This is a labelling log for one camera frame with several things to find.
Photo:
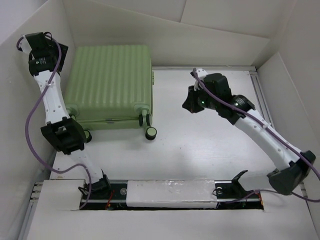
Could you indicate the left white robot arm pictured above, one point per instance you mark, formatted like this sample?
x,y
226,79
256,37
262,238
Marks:
x,y
62,132

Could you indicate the white foam base cover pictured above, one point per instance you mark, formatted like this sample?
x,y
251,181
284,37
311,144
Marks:
x,y
188,194

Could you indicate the green suitcase blue lining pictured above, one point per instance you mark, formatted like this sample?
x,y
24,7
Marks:
x,y
111,87

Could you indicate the black metal base rail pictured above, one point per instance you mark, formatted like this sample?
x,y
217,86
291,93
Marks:
x,y
229,194

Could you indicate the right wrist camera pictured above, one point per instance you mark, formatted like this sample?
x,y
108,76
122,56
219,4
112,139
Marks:
x,y
198,73

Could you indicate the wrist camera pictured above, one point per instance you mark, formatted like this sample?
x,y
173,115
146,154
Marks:
x,y
198,73
23,45

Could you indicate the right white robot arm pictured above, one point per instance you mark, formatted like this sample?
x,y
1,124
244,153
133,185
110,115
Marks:
x,y
291,165

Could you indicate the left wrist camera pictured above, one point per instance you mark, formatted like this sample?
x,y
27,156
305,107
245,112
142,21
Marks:
x,y
23,45

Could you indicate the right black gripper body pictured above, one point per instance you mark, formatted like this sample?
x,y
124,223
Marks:
x,y
206,101

